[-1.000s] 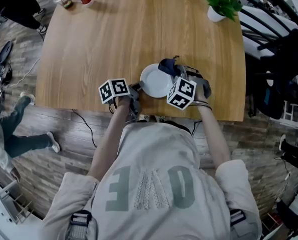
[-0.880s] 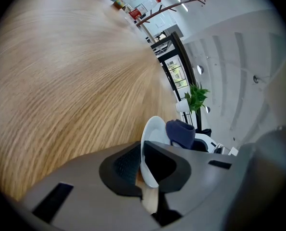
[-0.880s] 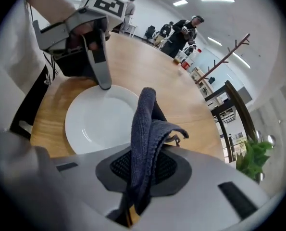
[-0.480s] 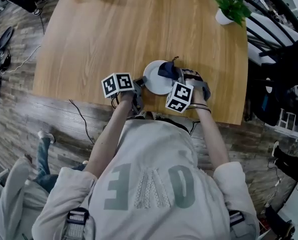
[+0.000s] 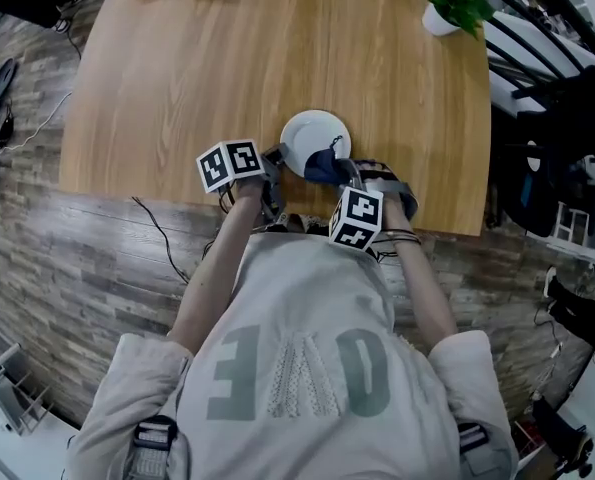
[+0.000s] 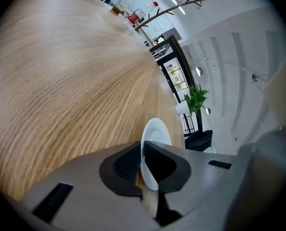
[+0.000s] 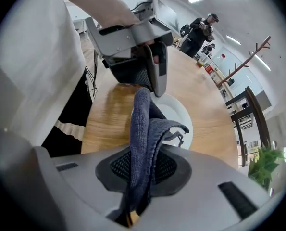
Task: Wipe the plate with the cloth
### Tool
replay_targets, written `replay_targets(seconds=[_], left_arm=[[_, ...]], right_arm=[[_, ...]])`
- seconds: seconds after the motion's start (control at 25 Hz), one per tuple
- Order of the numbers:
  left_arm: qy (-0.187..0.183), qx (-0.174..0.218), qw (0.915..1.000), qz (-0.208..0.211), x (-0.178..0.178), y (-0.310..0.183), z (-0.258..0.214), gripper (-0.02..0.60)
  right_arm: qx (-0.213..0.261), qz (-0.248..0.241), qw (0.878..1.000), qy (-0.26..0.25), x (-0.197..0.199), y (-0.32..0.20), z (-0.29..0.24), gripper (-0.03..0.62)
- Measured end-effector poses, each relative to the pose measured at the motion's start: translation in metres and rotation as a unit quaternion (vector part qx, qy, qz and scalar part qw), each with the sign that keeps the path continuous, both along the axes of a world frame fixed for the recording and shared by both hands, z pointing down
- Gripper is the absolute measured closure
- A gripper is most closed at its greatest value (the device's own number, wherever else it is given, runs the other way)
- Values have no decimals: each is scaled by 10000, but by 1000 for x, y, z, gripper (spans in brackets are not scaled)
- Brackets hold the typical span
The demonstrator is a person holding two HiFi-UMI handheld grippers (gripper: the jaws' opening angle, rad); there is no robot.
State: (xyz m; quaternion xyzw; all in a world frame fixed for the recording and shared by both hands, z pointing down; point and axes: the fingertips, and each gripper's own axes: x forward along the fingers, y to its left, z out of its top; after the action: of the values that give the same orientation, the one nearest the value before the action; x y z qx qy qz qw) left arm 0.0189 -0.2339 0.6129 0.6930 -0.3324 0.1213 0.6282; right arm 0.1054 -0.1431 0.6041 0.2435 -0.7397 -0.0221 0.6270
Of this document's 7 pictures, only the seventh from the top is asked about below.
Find black hanging cable bundle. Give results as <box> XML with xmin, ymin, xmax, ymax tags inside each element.
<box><xmin>85</xmin><ymin>49</ymin><xmax>99</xmax><ymax>99</ymax></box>

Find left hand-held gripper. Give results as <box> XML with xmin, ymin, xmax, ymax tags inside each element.
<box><xmin>85</xmin><ymin>0</ymin><xmax>179</xmax><ymax>98</ymax></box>

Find green potted plant white pot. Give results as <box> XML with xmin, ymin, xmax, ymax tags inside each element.
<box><xmin>248</xmin><ymin>146</ymin><xmax>286</xmax><ymax>193</ymax></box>

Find person's grey printed shirt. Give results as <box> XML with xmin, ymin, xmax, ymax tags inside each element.
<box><xmin>0</xmin><ymin>0</ymin><xmax>96</xmax><ymax>155</ymax></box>

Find dark blue cloth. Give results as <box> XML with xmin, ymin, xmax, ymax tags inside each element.
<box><xmin>120</xmin><ymin>87</ymin><xmax>190</xmax><ymax>226</ymax></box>

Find white round plate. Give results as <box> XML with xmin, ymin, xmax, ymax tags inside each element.
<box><xmin>149</xmin><ymin>92</ymin><xmax>194</xmax><ymax>151</ymax></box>

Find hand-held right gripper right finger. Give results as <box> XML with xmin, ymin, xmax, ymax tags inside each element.
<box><xmin>142</xmin><ymin>142</ymin><xmax>286</xmax><ymax>229</ymax></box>

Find brown wooden coat stand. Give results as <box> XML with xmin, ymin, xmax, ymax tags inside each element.
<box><xmin>215</xmin><ymin>35</ymin><xmax>272</xmax><ymax>87</ymax></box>

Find person's black trousers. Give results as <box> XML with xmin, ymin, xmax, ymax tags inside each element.
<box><xmin>41</xmin><ymin>66</ymin><xmax>94</xmax><ymax>157</ymax></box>

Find person's left forearm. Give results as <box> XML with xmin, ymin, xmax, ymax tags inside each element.
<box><xmin>57</xmin><ymin>0</ymin><xmax>144</xmax><ymax>29</ymax></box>

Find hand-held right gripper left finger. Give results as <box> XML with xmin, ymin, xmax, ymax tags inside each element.
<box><xmin>32</xmin><ymin>145</ymin><xmax>140</xmax><ymax>229</ymax></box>

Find white table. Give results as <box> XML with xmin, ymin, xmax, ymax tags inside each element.
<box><xmin>71</xmin><ymin>18</ymin><xmax>89</xmax><ymax>34</ymax></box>

